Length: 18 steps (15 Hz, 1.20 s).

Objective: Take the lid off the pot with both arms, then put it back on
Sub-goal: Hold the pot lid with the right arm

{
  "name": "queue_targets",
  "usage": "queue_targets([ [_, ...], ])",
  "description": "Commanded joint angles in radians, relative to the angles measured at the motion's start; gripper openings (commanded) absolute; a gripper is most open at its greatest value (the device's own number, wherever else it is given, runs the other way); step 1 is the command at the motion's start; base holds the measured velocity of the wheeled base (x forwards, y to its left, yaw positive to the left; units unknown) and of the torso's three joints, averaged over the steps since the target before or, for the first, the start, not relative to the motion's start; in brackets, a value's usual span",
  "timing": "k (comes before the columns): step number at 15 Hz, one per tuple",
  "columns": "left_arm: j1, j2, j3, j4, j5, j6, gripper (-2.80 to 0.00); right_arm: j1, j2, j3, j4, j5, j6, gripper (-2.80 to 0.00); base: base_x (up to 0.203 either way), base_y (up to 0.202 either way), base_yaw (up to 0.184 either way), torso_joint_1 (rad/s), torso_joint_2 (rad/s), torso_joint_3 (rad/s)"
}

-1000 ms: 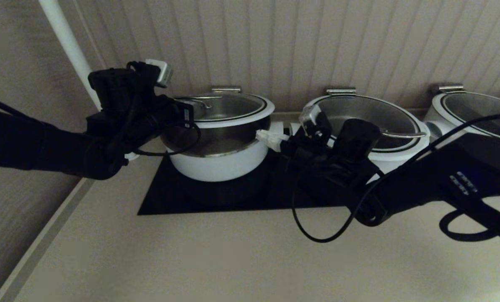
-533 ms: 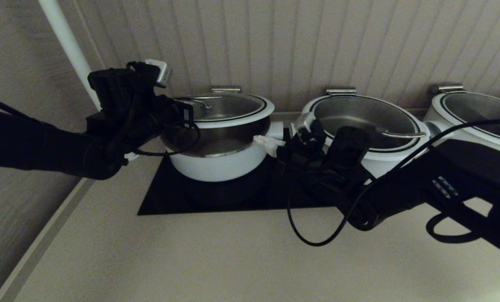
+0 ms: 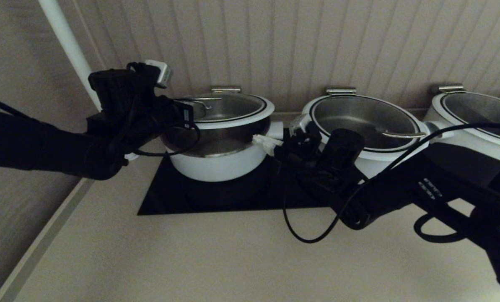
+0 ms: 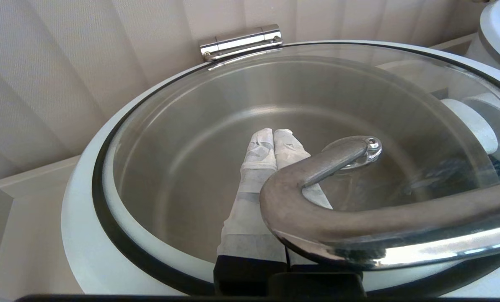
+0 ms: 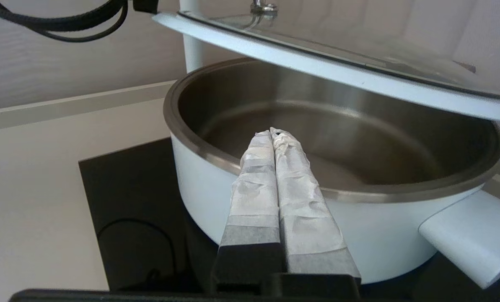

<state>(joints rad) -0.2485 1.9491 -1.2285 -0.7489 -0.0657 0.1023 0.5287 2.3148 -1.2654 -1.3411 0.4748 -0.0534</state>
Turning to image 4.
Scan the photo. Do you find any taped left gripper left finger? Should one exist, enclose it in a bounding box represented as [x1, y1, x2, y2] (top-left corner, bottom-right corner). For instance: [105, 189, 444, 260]
[214, 128, 288, 296]

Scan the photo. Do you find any glass lid with metal handle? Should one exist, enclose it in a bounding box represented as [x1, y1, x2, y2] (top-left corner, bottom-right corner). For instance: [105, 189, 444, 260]
[61, 40, 500, 297]
[478, 0, 500, 77]

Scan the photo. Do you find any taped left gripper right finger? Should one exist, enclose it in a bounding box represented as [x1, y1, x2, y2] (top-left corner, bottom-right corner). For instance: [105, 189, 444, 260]
[274, 129, 364, 277]

